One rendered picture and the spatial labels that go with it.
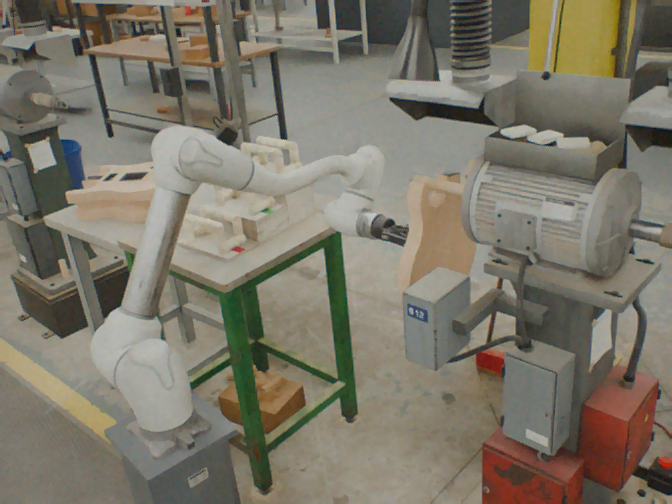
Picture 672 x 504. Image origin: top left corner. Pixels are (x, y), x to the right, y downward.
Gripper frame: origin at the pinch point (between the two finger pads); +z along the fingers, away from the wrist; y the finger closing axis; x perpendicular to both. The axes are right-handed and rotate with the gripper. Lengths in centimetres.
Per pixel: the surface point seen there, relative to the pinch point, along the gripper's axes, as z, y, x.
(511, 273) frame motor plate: 32.9, 14.5, 3.6
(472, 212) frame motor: 21.9, 17.4, 17.6
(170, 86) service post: -187, -43, 24
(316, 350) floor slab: -103, -62, -97
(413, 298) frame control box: 19.6, 37.2, -0.4
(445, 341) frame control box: 25.8, 31.0, -11.9
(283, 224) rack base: -66, -3, -10
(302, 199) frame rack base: -66, -13, -3
